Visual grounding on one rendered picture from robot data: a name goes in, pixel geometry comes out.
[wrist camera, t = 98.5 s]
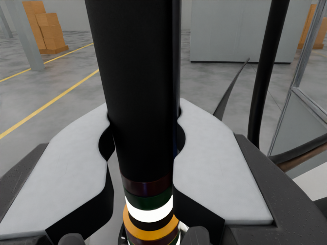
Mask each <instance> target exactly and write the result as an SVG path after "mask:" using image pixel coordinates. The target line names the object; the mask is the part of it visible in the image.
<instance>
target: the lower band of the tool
mask: <svg viewBox="0 0 327 245"><path fill-rule="evenodd" d="M123 221H124V224H125V226H126V228H127V230H128V231H129V233H130V234H132V235H133V236H134V237H136V238H138V239H140V240H144V241H155V240H159V239H162V238H164V237H165V236H167V235H169V234H170V233H171V232H172V231H173V230H174V229H175V227H176V226H177V224H178V222H179V220H178V219H177V218H176V217H175V215H173V217H172V219H171V221H170V222H169V223H168V224H167V225H166V226H165V227H163V228H161V229H159V230H155V231H144V230H141V229H138V228H137V227H135V226H134V225H133V223H132V222H131V221H130V219H129V216H128V208H127V203H126V205H125V207H124V211H123Z"/></svg>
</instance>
